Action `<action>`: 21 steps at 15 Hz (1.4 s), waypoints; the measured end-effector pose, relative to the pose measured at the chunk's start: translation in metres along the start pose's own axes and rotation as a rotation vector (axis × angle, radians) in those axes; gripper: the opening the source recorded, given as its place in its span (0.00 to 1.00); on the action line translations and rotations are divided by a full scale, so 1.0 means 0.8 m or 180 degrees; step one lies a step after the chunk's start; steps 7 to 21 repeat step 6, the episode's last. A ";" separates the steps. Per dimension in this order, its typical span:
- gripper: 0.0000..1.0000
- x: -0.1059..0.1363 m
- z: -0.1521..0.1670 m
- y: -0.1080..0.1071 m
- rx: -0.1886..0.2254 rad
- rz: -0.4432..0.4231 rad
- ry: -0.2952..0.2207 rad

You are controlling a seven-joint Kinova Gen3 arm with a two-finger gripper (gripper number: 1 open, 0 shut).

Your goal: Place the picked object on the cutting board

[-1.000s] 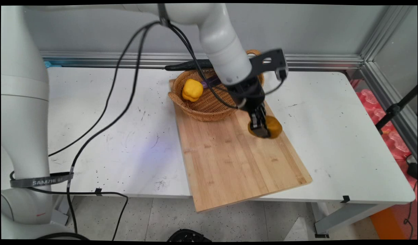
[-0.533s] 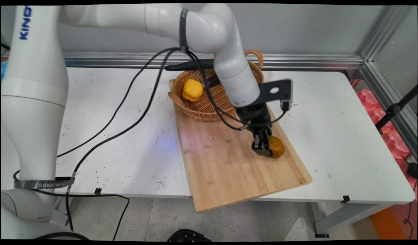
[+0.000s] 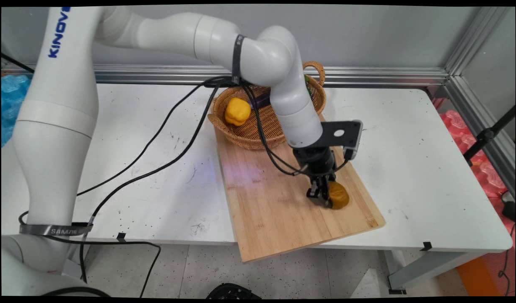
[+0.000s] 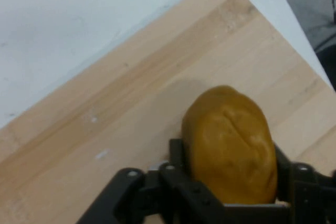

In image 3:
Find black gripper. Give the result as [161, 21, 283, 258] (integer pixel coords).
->
[292, 145, 338, 209]

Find brown yellow potato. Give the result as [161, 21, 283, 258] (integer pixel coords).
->
[327, 181, 350, 210]

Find wooden cutting board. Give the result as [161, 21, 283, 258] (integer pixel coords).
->
[214, 114, 386, 263]

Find purple eggplant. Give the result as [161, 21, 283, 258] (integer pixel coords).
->
[247, 91, 273, 111]

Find yellow bell pepper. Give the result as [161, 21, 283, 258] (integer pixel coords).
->
[225, 97, 252, 127]

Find grey table leg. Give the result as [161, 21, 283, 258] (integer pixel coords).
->
[383, 250, 487, 295]

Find black round floor object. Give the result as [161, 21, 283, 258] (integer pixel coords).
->
[205, 283, 262, 299]

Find pink plastic wrapped bottles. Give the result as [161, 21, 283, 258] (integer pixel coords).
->
[431, 98, 510, 199]

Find black tripod stand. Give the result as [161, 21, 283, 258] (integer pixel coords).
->
[463, 105, 516, 167]

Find blue plastic wrap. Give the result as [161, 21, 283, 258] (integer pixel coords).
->
[1, 74, 32, 147]

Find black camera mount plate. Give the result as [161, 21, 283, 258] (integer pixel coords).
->
[308, 120, 360, 149]

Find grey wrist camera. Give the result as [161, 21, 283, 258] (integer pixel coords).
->
[343, 120, 364, 161]

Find woven wicker basket with handles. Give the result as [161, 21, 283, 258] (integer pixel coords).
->
[207, 61, 327, 151]

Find aluminium frame rail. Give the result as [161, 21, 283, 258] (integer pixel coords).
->
[1, 63, 450, 88]
[444, 76, 516, 199]

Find dark velcro strap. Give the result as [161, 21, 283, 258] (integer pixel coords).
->
[231, 34, 246, 85]

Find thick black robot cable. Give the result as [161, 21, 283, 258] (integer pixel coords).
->
[79, 78, 241, 283]

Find black device with cable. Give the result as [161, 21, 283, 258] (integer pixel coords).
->
[497, 191, 516, 296]

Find aluminium frame post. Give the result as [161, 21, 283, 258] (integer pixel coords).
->
[444, 6, 516, 77]

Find grey SAMZHE velcro strap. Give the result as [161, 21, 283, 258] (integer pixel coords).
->
[19, 222, 94, 237]

